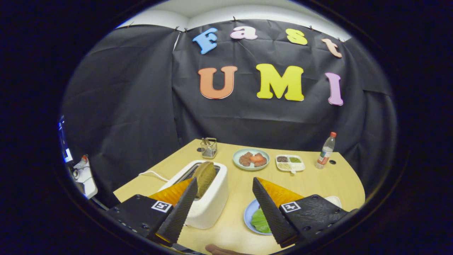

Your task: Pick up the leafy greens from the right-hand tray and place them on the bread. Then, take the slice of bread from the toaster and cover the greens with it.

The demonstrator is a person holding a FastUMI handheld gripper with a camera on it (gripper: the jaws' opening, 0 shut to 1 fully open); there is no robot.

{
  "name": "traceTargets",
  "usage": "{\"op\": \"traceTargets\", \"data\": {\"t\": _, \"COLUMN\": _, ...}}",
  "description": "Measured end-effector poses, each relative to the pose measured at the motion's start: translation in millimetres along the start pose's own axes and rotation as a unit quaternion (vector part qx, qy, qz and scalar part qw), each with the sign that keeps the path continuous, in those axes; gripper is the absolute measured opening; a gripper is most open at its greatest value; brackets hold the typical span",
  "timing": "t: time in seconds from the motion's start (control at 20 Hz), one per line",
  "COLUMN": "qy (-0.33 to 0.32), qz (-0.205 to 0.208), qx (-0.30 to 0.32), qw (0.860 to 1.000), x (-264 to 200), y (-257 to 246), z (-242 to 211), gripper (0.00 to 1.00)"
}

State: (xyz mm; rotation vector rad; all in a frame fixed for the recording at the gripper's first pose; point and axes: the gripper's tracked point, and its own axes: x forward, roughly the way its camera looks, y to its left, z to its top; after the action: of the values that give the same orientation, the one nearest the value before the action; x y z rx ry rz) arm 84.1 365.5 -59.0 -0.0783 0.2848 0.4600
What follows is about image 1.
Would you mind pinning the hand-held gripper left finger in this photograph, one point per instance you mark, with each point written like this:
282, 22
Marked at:
182, 212

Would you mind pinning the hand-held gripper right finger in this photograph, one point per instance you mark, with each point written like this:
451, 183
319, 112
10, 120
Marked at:
270, 212

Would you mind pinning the green lettuce leaf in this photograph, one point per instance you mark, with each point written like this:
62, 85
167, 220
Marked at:
260, 221

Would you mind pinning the brown toasted bread slice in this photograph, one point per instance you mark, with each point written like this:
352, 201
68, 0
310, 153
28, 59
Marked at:
205, 177

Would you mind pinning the light blue round plate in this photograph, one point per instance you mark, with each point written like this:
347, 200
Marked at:
248, 214

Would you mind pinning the white toaster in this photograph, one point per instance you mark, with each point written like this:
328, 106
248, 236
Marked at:
212, 209

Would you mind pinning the beige grains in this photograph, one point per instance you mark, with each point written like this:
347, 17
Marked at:
284, 166

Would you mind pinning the white divided seasoning tray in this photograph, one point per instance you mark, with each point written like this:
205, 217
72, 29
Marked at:
299, 166

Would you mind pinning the dark brown seeds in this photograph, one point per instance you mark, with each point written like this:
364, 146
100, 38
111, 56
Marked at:
282, 159

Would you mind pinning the red tomato slice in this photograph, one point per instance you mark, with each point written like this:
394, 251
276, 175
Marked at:
256, 158

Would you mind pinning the green seasoning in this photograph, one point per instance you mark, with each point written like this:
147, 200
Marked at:
295, 159

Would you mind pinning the brown meat pieces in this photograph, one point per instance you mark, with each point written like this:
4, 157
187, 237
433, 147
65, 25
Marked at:
245, 160

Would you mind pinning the pale green round plate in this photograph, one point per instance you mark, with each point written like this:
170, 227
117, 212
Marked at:
235, 159

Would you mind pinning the white square plate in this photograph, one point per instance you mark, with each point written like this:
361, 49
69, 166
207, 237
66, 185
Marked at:
334, 201

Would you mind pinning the clear bottle with red cap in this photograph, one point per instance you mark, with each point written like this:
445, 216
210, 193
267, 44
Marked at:
325, 154

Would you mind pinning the white device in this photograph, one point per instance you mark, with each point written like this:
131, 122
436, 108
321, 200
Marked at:
86, 180

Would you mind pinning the black backdrop cloth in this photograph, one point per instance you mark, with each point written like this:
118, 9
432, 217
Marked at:
141, 106

